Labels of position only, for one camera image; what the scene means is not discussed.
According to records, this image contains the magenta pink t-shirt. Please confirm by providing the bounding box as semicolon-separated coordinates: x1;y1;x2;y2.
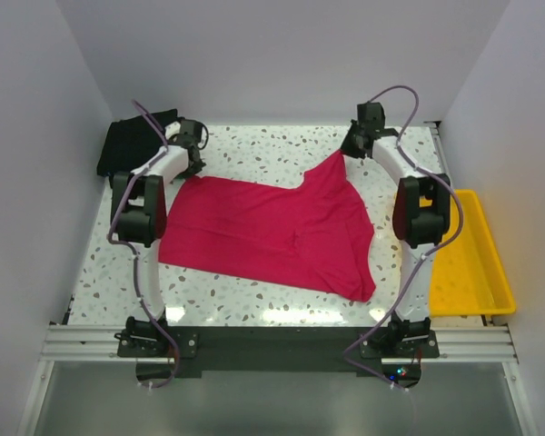
159;152;376;302

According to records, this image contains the aluminium front rail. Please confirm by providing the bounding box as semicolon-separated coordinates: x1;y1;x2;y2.
39;325;518;363

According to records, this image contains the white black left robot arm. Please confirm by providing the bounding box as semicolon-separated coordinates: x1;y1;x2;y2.
107;116;210;322

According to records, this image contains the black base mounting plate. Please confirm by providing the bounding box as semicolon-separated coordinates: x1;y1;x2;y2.
114;317;441;387

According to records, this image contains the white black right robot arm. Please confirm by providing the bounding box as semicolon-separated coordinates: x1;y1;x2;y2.
341;102;451;324

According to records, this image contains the aluminium right side rail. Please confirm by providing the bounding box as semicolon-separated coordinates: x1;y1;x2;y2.
424;121;454;184

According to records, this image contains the yellow plastic tray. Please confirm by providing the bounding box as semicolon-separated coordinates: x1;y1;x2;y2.
430;189;517;317

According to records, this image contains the black folded t-shirt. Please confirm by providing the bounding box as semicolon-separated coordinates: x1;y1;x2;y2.
96;115;163;177

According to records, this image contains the aluminium rail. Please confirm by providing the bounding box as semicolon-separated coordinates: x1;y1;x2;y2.
424;121;454;184
39;325;518;363

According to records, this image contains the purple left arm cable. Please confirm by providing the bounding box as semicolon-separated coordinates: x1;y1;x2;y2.
106;100;183;390

